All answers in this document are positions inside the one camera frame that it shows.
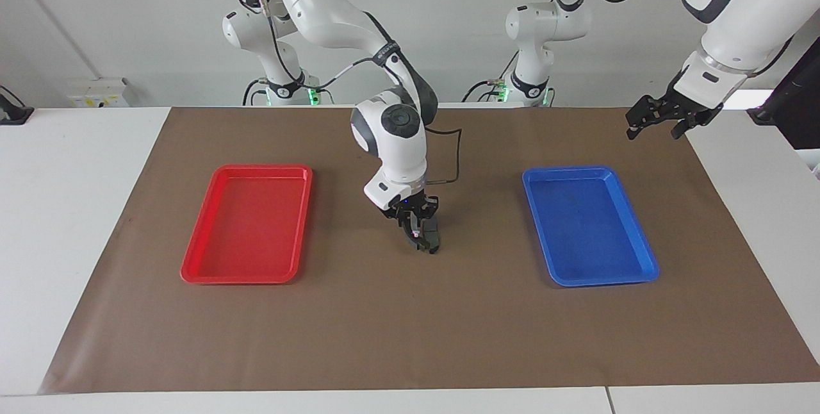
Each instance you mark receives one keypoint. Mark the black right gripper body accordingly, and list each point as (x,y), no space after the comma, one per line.
(410,207)

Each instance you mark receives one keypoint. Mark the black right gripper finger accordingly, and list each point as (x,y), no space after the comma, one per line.
(423,220)
(407,229)

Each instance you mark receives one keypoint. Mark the black equipment stand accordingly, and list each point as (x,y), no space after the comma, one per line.
(801,106)

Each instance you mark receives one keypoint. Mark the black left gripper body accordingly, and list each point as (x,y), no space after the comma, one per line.
(695,109)

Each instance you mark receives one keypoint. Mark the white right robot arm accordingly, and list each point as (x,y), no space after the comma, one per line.
(320,4)

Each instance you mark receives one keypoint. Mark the white wall socket box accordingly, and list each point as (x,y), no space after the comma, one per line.
(96,90)

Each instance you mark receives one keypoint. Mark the red plastic tray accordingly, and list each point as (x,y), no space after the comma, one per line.
(246,228)

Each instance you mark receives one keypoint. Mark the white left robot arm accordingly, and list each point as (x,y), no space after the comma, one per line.
(743,16)

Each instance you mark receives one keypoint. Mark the brown paper mat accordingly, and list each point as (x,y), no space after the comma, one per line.
(410,311)

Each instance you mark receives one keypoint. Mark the blue plastic tray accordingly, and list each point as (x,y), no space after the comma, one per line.
(589,228)

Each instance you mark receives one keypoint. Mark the black clamp mount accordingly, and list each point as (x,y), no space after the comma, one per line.
(14,113)

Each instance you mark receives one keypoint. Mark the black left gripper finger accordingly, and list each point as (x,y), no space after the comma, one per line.
(690,122)
(647,111)

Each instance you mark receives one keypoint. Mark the dark grey brake pad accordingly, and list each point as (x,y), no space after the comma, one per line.
(434,238)

